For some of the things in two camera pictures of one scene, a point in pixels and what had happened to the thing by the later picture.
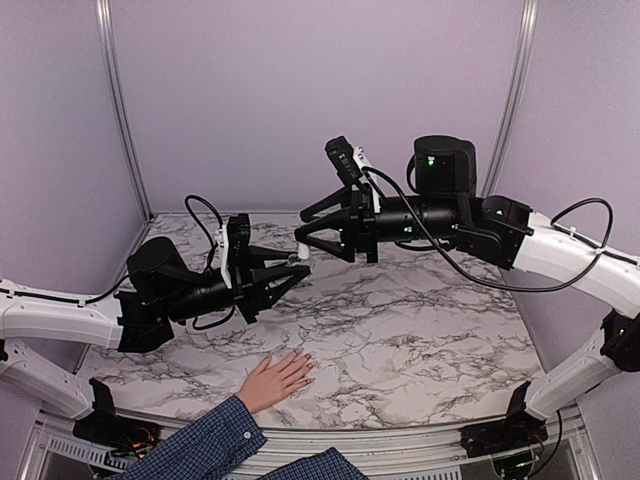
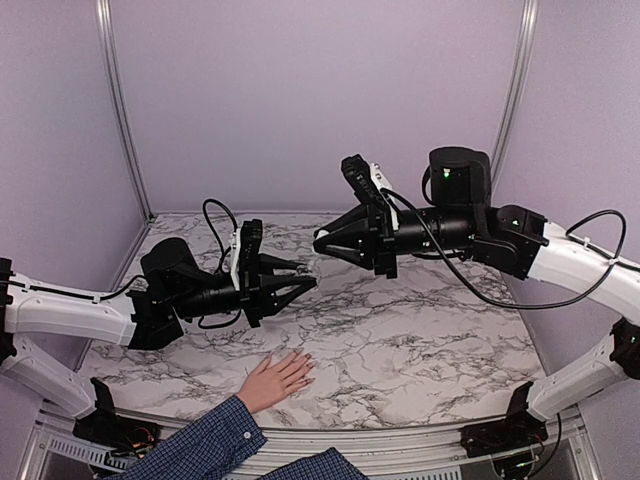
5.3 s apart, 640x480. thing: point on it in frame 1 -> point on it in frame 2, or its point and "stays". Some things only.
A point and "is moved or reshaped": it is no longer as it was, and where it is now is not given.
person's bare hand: x=270 y=384 stays
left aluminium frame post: x=104 y=18 stays
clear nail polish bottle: x=303 y=250 is moved or reshaped
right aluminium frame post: x=515 y=98 stays
